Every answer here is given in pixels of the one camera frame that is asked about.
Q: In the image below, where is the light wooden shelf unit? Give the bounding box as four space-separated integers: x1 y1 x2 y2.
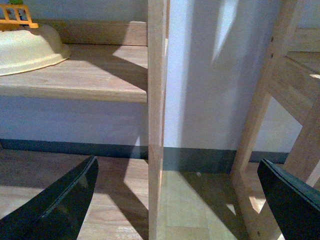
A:
0 0 167 240

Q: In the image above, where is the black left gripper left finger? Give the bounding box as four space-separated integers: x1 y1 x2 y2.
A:
0 156 98 240

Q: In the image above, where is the cream plastic toy base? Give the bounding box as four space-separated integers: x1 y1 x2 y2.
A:
0 24 71 76

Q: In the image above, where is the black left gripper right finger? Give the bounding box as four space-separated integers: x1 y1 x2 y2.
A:
257 159 320 240

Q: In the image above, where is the light wooden chair frame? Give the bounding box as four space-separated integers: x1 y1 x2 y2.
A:
230 0 320 240

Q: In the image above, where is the orange toy fence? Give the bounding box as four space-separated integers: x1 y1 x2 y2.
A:
0 3 39 31

